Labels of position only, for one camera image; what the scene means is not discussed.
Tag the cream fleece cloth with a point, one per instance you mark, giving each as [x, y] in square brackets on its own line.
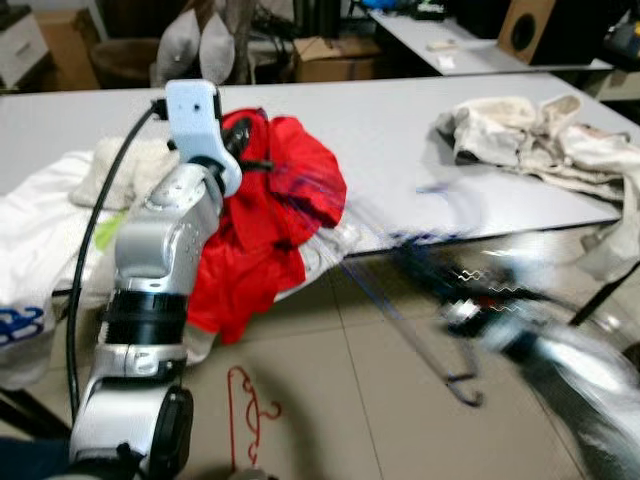
[125, 170]

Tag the cardboard box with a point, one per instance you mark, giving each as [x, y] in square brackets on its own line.
[335, 60]
[70, 45]

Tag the grey pillow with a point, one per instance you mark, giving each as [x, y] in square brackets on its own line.
[217, 50]
[178, 48]

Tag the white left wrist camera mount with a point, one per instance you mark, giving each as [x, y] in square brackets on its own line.
[200, 125]

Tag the cream jacket plaid lining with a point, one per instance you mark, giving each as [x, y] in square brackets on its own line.
[540, 145]

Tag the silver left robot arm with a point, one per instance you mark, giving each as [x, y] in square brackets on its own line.
[150, 280]

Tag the wooden black speaker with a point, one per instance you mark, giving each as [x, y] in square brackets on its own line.
[555, 30]

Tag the purple plastic hanger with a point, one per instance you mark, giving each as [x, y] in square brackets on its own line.
[400, 310]

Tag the grey desk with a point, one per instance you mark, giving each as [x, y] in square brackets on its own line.
[470, 58]

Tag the red plastic hanger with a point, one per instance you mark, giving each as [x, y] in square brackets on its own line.
[243, 420]

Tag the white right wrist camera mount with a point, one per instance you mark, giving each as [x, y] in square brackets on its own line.
[520, 275]

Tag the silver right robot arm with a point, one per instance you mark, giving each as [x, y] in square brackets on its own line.
[570, 390]

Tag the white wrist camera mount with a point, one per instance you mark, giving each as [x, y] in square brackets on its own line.
[200, 125]
[520, 275]

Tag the white remote control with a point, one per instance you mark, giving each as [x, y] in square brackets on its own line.
[442, 45]

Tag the brown armchair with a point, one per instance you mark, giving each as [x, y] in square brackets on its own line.
[125, 62]

